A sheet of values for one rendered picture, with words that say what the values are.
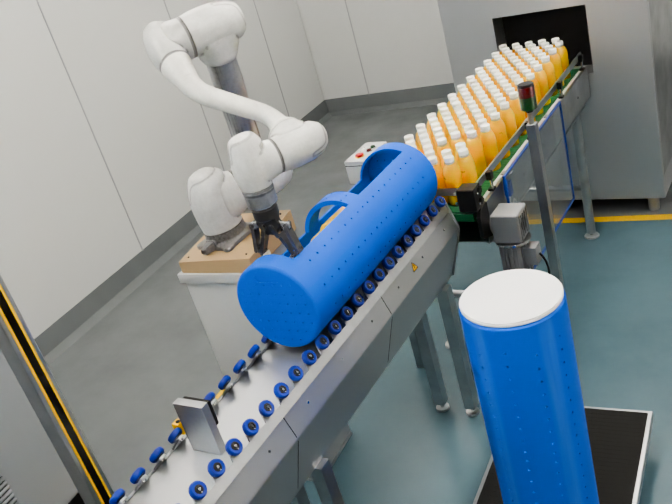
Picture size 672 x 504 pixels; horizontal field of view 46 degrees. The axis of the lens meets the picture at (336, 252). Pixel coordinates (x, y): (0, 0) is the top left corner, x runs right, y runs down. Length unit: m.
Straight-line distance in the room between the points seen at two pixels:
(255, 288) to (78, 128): 3.27
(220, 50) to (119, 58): 3.23
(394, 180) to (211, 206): 0.65
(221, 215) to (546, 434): 1.33
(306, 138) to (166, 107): 3.90
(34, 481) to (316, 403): 1.62
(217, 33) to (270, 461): 1.29
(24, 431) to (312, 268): 1.66
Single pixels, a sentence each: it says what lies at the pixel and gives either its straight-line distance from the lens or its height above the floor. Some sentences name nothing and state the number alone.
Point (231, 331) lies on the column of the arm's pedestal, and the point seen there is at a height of 0.74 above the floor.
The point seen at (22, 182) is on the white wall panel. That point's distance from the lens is 5.06.
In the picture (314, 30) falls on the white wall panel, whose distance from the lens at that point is 7.78.
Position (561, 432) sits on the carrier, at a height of 0.65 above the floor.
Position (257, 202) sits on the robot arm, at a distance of 2.18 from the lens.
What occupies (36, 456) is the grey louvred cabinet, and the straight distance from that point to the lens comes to 3.53.
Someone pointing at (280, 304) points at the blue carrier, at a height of 1.10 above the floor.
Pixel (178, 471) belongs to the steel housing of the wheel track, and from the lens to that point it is 2.11.
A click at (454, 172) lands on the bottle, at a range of 3.00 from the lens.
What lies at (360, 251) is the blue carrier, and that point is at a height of 1.12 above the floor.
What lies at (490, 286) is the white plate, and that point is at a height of 1.04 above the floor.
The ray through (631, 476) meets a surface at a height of 0.15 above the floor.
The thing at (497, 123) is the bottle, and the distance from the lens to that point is 3.35.
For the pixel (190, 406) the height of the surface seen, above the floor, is 1.08.
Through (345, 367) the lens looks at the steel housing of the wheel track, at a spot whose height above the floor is 0.85.
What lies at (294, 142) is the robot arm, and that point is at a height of 1.53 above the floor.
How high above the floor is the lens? 2.16
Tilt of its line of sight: 25 degrees down
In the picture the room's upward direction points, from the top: 17 degrees counter-clockwise
